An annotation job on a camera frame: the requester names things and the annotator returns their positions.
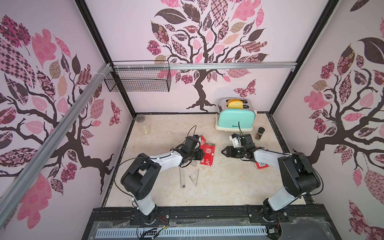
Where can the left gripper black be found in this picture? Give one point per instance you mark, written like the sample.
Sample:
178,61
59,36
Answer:
199,154

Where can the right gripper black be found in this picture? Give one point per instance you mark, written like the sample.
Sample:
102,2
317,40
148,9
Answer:
234,151

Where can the clear protractor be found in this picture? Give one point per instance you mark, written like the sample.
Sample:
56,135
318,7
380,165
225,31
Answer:
194,163

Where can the clear triangle set square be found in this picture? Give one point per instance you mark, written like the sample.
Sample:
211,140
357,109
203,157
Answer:
194,176

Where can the clear straight ruler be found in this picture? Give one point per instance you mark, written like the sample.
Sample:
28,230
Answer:
182,178

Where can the red ruler set package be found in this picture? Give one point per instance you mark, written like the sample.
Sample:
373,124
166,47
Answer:
261,165
208,149

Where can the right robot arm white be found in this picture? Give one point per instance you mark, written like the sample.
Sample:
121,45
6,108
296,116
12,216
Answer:
298,176

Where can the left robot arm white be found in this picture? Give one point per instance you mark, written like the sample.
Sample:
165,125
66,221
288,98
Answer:
139,179

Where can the mint green toaster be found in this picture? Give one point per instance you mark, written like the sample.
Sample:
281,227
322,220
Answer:
235,119

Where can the spice jar black lid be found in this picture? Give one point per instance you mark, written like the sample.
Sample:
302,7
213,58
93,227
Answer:
259,133

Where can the yellow toast slice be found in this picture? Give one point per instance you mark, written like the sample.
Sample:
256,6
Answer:
235,104

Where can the clear glass jar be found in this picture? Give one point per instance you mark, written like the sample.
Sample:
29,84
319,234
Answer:
142,124

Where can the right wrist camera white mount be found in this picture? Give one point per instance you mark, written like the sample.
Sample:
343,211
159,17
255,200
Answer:
234,138

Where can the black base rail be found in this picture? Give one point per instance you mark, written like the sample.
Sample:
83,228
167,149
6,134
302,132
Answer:
167,214

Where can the white slotted cable duct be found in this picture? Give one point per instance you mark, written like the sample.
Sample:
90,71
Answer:
179,232

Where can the aluminium rail back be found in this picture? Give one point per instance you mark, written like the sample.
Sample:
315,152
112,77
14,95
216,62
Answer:
204,65

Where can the aluminium rail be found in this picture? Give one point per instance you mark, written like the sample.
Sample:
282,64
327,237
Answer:
204,65
30,172

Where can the black wire basket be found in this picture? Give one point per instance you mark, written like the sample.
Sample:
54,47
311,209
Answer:
140,76

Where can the aluminium rail left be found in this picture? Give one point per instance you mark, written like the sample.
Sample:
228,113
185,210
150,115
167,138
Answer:
30,172

